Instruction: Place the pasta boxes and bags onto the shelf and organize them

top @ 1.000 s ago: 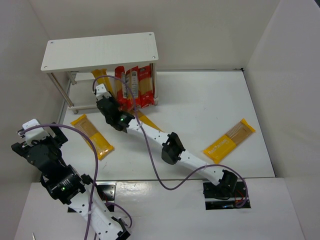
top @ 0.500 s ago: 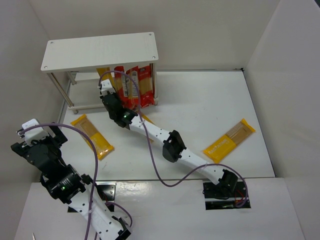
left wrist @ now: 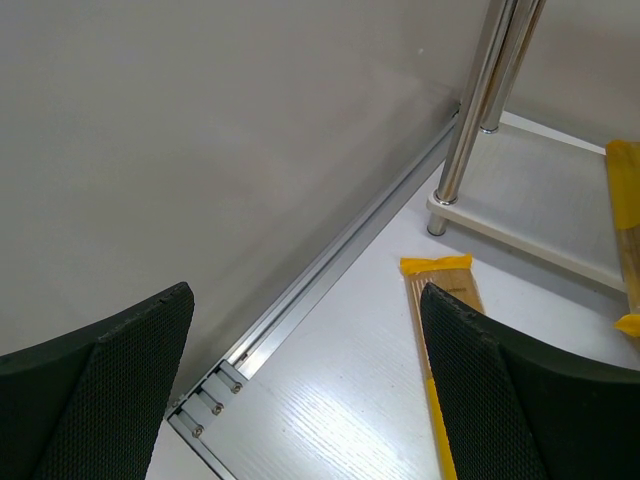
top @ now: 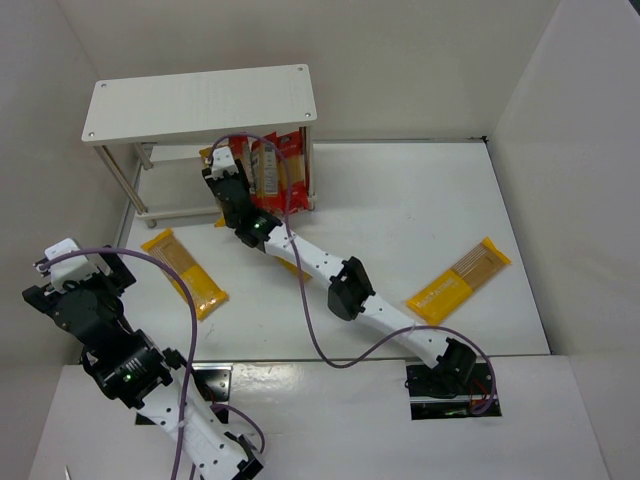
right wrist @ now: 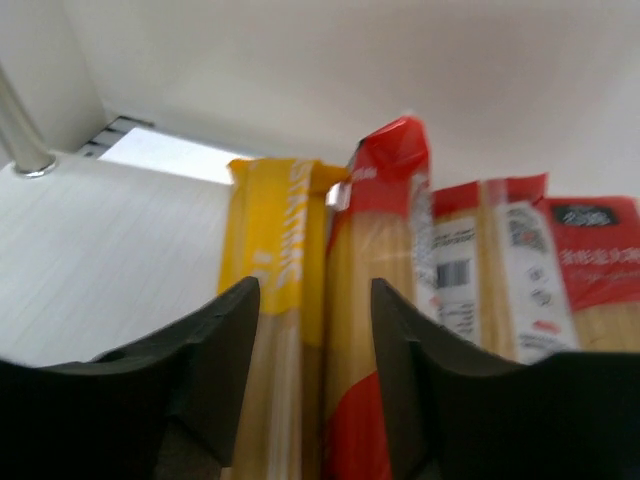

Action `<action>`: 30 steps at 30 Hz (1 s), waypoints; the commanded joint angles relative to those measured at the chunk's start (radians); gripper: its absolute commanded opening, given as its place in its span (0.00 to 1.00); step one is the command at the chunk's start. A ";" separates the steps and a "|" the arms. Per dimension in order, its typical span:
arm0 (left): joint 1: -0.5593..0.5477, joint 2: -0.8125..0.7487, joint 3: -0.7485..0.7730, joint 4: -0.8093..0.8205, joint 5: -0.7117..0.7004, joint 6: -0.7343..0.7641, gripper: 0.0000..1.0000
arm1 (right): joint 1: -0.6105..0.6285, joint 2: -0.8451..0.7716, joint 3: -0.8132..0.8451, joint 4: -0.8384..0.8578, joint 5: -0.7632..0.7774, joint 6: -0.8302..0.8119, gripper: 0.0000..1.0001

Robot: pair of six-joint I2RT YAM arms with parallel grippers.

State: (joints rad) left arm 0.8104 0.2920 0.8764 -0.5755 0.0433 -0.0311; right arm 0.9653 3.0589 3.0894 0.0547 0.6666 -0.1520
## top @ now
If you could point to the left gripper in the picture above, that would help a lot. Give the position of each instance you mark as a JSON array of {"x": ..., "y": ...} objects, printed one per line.
[{"x": 118, "y": 267}]

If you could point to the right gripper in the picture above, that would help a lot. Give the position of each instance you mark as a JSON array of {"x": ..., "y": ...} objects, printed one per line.
[{"x": 223, "y": 181}]

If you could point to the yellow pasta bag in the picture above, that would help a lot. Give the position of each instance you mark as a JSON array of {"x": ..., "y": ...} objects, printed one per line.
[
  {"x": 301, "y": 276},
  {"x": 446, "y": 293},
  {"x": 205, "y": 293},
  {"x": 204, "y": 155}
]

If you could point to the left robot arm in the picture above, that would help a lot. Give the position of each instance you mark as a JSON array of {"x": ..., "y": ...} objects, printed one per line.
[{"x": 158, "y": 384}]

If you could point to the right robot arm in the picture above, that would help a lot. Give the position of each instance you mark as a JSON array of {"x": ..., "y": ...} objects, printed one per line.
[{"x": 350, "y": 295}]

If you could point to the white two-tier shelf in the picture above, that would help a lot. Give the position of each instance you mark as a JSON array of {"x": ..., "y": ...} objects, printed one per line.
[{"x": 149, "y": 131}]

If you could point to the middle red spaghetti bag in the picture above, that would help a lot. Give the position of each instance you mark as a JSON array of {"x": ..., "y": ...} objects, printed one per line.
[{"x": 265, "y": 171}]

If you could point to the red spaghetti bag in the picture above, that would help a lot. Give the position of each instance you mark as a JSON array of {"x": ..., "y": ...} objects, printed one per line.
[
  {"x": 292, "y": 172},
  {"x": 248, "y": 165},
  {"x": 265, "y": 171}
]

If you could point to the left red spaghetti bag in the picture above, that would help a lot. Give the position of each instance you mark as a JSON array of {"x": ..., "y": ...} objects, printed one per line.
[{"x": 248, "y": 165}]

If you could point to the right red spaghetti bag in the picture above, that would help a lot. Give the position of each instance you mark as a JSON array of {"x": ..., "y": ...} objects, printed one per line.
[{"x": 292, "y": 172}]

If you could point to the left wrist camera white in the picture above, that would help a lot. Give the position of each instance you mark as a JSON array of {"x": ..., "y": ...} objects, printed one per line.
[{"x": 75, "y": 269}]

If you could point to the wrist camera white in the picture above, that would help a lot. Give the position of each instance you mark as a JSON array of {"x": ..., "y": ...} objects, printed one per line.
[
  {"x": 75, "y": 269},
  {"x": 220, "y": 164}
]

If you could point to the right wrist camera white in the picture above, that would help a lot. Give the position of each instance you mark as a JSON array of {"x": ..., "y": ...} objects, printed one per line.
[{"x": 220, "y": 164}]

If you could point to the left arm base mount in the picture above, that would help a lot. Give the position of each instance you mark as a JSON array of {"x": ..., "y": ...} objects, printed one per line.
[{"x": 213, "y": 381}]

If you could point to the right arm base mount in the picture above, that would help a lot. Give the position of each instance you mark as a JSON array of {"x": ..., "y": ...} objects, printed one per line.
[{"x": 426, "y": 402}]

